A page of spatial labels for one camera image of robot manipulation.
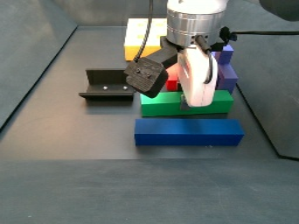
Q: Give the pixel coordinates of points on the red branched block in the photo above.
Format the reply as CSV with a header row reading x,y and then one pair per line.
x,y
170,84

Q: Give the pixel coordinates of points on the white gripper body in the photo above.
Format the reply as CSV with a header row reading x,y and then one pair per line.
x,y
197,75

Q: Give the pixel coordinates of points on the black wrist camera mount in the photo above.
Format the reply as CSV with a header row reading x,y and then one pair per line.
x,y
145,74

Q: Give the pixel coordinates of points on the blue rectangular block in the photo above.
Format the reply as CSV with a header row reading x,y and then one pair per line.
x,y
186,132

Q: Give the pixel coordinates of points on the purple branched block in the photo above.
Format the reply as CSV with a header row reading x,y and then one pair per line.
x,y
226,78

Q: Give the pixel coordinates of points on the black angle bracket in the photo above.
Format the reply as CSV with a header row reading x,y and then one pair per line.
x,y
106,86

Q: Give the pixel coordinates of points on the green rectangular block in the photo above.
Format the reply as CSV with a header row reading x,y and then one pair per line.
x,y
166,105

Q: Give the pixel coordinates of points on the yellow board with cutouts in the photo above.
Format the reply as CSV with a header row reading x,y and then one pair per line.
x,y
134,33

